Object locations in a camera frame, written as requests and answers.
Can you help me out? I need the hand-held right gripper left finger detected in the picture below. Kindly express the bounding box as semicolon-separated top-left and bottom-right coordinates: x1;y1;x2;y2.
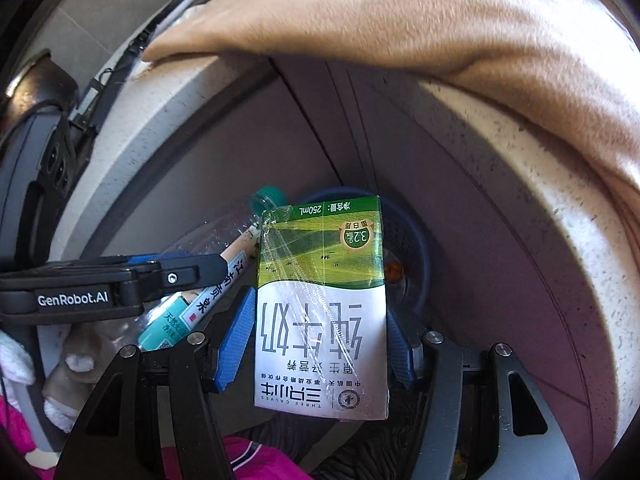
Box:
65;287;257;480

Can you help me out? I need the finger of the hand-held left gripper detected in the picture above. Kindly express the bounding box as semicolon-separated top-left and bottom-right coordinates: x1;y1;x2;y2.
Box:
125;252;229;306

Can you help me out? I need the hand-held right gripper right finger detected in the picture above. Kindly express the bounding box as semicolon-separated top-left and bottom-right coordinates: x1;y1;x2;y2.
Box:
387;310;576;480

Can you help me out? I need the clear bottle with teal cap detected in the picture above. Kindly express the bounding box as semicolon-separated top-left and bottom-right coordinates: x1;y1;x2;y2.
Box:
115;186;287;356

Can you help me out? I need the green white milk carton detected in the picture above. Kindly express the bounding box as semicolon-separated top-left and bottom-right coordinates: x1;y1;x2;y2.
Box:
254;195;390;421

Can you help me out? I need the dark blue trash bin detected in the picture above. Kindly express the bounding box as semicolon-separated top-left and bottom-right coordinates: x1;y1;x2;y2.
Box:
295;187;433;311

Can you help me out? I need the white fluffy cloth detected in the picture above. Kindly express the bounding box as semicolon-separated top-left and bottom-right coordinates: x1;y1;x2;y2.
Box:
0;330;33;396

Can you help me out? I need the dark bulky object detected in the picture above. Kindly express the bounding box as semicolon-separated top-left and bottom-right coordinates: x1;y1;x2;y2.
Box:
0;50;96;263

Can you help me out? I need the pink clothing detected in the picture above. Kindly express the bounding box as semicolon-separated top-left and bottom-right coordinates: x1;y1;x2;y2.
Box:
0;395;311;480

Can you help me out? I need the beige towel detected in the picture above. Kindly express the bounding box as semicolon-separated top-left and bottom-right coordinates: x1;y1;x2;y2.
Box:
142;0;640;241

